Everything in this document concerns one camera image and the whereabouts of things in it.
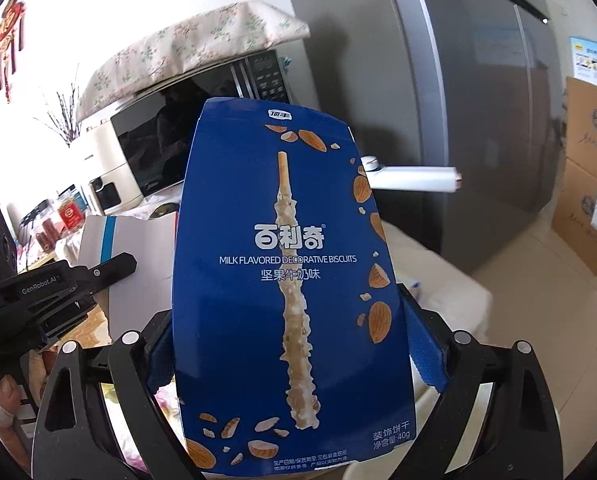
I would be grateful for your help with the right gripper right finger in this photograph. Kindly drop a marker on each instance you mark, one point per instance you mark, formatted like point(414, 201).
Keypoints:
point(494, 417)

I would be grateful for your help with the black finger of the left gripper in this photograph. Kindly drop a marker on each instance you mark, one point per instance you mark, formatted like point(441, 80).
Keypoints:
point(106, 269)

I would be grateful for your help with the blue biscuit box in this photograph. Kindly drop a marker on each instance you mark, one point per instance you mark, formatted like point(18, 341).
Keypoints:
point(290, 342)

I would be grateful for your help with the cream kitchen appliance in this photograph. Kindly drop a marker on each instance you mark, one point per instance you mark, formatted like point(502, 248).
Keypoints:
point(103, 170)

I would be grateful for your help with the person's left hand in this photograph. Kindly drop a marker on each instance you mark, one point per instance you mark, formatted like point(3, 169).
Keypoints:
point(19, 403)

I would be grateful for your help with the white box with blue stripe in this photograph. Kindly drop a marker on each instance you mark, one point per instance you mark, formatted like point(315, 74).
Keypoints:
point(146, 248)

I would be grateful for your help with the red labelled jar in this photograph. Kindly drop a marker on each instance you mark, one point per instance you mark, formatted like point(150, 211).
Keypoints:
point(71, 214)

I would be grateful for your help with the floral tablecloth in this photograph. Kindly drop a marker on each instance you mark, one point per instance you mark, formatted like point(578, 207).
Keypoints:
point(433, 281)

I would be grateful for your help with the black microwave oven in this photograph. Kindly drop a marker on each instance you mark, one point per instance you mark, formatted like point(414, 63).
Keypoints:
point(156, 128)

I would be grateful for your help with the lower cardboard box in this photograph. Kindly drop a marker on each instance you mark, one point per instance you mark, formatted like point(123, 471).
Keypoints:
point(575, 216)

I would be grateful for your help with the cardboard box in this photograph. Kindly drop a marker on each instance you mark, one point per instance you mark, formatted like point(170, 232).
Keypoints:
point(575, 216)
point(581, 128)

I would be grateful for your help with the white electric cooking pot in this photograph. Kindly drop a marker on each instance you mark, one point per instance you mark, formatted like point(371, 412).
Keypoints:
point(411, 178)

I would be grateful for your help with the floral microwave cover cloth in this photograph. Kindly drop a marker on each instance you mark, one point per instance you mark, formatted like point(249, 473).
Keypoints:
point(205, 40)

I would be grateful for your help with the upper cardboard box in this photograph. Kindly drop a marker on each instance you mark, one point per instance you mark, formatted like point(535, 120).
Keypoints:
point(581, 128)

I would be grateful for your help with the grey refrigerator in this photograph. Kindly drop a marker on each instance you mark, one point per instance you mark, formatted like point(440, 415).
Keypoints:
point(487, 84)

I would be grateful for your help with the light blue printed box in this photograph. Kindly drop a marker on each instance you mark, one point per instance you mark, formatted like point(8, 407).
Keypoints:
point(584, 58)

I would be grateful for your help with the red hanging wall ornament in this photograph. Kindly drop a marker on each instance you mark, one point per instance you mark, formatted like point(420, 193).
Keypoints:
point(11, 42)

